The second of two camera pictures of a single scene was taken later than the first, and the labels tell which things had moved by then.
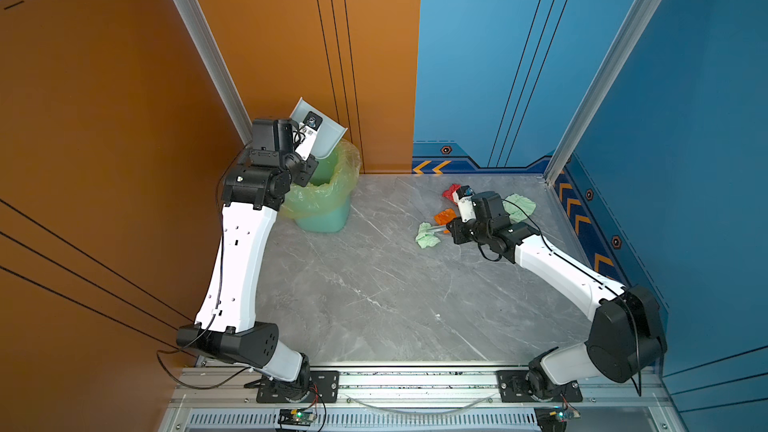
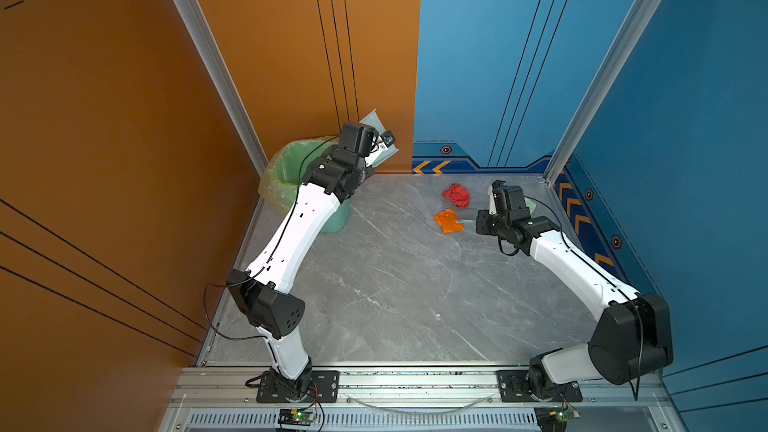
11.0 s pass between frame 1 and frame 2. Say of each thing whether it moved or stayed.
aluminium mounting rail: stayed
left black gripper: moved
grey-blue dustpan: moved
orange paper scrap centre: stayed
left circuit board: stayed
